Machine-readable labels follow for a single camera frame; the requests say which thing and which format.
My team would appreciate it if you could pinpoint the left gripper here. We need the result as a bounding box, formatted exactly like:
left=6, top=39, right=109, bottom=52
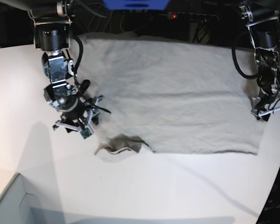
left=251, top=90, right=280, bottom=121

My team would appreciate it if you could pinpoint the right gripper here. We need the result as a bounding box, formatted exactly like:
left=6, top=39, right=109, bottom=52
left=53, top=95, right=110, bottom=133

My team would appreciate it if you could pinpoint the light grey t-shirt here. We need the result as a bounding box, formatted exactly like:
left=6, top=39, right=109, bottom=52
left=78, top=33, right=266, bottom=162

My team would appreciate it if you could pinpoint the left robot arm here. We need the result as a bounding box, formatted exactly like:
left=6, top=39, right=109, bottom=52
left=231, top=0, right=280, bottom=121

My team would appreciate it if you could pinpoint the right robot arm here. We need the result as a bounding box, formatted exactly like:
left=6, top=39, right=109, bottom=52
left=28, top=0, right=108, bottom=139

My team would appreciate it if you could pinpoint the black power strip red light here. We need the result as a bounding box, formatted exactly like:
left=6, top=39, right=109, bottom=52
left=166, top=12, right=219, bottom=22

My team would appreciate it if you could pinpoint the grey bin at corner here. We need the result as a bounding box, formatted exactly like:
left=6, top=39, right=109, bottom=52
left=0, top=173, right=66, bottom=224

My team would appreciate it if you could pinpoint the thin looped cable background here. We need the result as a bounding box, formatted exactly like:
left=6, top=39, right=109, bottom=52
left=87, top=10, right=137, bottom=36

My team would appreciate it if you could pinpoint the blue box at top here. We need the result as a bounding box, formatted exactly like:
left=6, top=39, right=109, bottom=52
left=103, top=0, right=170, bottom=10

